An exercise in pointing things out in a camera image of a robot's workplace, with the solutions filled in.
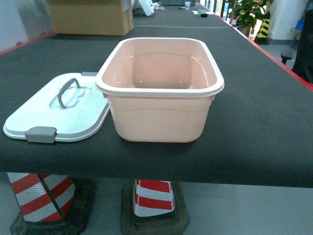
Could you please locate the red white cone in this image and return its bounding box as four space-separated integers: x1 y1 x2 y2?
121 180 190 235
7 172 96 235

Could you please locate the white foam piece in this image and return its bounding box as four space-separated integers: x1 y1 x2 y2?
131 0 159 17

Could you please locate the black office chair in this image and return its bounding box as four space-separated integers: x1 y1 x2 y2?
291 9 313 83

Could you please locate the yellow black striped post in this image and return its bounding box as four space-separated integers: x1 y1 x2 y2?
254 12 270 45

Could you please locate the black table mat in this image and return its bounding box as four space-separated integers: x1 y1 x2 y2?
0 6 313 188

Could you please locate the cardboard box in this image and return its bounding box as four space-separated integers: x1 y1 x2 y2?
47 0 134 36

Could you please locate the white lid grey handle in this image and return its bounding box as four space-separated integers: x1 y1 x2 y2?
3 72 110 143

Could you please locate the right red white cone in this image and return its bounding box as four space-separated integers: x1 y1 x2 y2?
121 180 190 235

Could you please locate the green potted plant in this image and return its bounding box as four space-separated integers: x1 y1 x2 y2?
226 0 273 37

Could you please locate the pink plastic storage box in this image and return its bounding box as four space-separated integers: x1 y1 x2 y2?
95 37 224 143

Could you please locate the paper cup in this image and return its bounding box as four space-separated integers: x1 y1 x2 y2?
184 1 191 10

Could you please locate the left red white cone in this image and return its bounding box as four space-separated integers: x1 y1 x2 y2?
7 172 96 235

